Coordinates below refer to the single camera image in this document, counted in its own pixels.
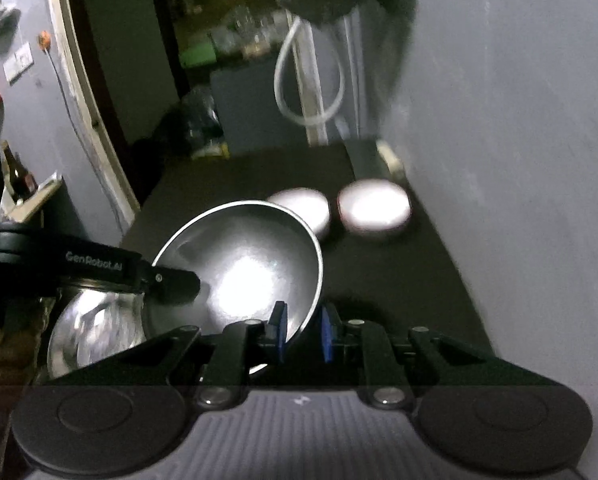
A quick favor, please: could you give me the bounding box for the green box on shelf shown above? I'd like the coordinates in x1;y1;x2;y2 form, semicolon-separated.
179;38;217;68

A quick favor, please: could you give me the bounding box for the person left hand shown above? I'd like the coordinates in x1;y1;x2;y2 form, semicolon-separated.
0;298;55;414

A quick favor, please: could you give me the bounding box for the white hose loop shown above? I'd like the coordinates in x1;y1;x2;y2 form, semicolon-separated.
273;14;348;129

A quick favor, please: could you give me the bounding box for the large steel plate back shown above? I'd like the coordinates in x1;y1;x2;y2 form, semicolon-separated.
46;278;146;379

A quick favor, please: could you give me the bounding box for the cleaver with cream handle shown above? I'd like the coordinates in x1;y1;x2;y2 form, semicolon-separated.
343;139;405;182

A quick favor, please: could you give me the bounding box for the dark glass bottle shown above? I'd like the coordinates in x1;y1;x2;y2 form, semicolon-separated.
1;141;38;202

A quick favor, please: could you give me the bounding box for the white ceramic bowl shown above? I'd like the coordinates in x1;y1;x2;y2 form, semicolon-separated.
337;179;413;238
267;188;331;240

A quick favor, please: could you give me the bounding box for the wooden shelf counter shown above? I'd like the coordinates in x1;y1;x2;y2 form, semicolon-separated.
0;171;63;223

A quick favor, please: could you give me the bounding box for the white wall switch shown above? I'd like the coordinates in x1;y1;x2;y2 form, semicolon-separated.
3;42;34;84

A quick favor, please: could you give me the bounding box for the deep steel bowl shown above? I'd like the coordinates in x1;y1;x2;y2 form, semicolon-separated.
142;200;324;344

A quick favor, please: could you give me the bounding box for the dark cabinet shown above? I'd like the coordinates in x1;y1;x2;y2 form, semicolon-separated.
210;54;309;156

